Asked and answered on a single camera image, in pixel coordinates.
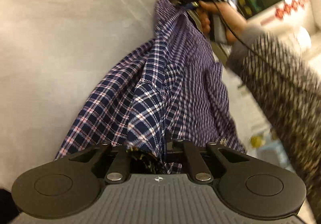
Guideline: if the red chinese knot decoration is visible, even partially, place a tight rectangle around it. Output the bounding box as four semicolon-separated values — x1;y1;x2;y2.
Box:
260;0;309;26

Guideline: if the right grey knit sleeve forearm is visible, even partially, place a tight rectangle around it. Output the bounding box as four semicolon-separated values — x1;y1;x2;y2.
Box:
227;25;320;216

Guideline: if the person right hand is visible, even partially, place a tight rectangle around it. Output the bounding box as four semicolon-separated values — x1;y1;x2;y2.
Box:
196;0;248;45

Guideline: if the navy plaid shirt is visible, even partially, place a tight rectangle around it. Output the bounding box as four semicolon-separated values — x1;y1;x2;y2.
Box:
56;0;245;174

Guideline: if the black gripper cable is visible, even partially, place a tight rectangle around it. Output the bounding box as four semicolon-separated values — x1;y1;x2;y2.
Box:
213;0;281;69

